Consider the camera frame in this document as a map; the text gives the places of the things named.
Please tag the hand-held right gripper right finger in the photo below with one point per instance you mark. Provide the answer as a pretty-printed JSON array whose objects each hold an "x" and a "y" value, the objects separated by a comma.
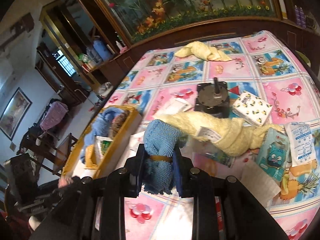
[{"x": 179, "y": 175}]

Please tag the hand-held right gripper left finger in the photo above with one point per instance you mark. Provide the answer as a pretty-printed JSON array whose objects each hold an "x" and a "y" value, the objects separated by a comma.
[{"x": 140, "y": 172}]

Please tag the yellow cardboard box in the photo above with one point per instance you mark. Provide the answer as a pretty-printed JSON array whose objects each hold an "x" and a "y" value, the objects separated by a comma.
[{"x": 125, "y": 132}]

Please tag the long yellow towel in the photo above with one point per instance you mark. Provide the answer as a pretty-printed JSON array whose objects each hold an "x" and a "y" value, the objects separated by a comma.
[{"x": 225, "y": 130}]

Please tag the teal cartoon tissue pack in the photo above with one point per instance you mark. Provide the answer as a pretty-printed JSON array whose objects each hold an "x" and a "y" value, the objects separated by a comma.
[{"x": 273, "y": 152}]

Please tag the lemon print tissue pack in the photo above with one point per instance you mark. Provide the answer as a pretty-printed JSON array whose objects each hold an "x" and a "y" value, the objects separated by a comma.
[{"x": 252, "y": 107}]

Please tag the white blue-print packet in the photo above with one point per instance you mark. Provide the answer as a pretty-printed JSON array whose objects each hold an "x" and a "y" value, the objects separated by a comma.
[{"x": 300, "y": 142}]

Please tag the person's left hand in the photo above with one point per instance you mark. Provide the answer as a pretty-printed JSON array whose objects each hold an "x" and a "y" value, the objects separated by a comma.
[{"x": 65, "y": 182}]

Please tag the green label white packet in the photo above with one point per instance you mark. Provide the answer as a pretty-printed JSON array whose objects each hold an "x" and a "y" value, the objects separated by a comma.
[{"x": 106, "y": 147}]

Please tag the green white flat packet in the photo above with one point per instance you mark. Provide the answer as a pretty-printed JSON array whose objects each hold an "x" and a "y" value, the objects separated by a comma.
[{"x": 220, "y": 159}]

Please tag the dark wooden chair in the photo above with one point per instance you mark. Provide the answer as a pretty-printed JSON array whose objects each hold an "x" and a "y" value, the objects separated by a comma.
[{"x": 50, "y": 152}]

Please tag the small white label packet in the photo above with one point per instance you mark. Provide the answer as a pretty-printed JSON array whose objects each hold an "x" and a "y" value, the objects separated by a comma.
[{"x": 208, "y": 134}]

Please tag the brown woven scrubber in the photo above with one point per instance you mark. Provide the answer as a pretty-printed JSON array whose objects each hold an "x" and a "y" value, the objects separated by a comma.
[{"x": 120, "y": 123}]

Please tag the light blue fleece towel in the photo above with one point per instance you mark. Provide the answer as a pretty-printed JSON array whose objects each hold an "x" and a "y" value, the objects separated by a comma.
[{"x": 100, "y": 122}]

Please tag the plain white packet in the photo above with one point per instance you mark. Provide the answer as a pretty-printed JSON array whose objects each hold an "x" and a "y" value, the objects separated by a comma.
[{"x": 178, "y": 106}]

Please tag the white paper packet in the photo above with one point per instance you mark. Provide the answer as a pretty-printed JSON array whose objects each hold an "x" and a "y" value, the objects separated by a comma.
[{"x": 260, "y": 182}]

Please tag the black electric motor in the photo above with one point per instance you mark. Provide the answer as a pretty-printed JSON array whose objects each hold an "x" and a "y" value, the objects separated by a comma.
[{"x": 212, "y": 100}]

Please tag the purple cloth cover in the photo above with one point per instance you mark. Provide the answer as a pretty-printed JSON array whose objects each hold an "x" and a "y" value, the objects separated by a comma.
[{"x": 53, "y": 115}]

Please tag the printed fruit bedsheet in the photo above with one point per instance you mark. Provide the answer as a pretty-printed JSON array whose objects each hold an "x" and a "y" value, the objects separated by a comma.
[{"x": 225, "y": 67}]

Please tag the crumpled yellow towel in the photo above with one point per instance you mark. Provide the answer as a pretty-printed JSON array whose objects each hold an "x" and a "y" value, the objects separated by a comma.
[{"x": 200, "y": 50}]

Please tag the blue thermos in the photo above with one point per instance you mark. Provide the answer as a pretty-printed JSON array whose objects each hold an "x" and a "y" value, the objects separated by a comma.
[{"x": 101, "y": 50}]

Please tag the white spray bottle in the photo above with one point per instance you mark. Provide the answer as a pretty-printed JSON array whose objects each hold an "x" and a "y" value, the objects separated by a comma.
[{"x": 120, "y": 44}]

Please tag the barred window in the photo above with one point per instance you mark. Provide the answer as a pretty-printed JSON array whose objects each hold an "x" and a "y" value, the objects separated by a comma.
[{"x": 65, "y": 63}]

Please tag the large floral painting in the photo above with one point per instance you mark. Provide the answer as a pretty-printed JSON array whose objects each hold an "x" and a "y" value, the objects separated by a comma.
[{"x": 187, "y": 2}]

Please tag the purple bottle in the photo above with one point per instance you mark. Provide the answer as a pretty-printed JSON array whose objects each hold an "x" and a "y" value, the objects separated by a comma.
[
  {"x": 297, "y": 15},
  {"x": 302, "y": 17}
]

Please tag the framed wall picture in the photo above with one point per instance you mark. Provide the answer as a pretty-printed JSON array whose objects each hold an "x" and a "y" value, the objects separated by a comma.
[{"x": 15, "y": 112}]

